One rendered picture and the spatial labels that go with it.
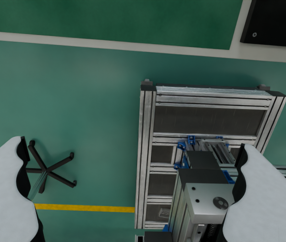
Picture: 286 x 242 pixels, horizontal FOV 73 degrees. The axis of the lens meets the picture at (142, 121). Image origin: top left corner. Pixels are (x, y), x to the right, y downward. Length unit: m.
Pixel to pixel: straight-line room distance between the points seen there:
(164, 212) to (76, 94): 1.17
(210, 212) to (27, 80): 1.33
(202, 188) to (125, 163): 1.20
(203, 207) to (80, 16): 0.51
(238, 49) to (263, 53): 0.07
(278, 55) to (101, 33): 0.45
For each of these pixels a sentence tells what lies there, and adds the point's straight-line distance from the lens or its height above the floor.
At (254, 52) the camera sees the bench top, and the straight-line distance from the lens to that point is 0.59.
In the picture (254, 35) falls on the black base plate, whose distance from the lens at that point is 0.56.
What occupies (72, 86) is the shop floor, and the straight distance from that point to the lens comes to 1.40.
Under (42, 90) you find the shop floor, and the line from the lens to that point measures 1.48.
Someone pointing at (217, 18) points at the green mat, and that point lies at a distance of 0.54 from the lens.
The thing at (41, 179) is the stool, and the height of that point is 0.16.
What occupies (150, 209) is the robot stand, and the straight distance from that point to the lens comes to 1.75.
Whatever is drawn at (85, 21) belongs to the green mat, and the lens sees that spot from 0.52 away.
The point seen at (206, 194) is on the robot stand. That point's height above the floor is 0.94.
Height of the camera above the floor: 1.26
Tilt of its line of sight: 61 degrees down
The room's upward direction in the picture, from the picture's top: 178 degrees clockwise
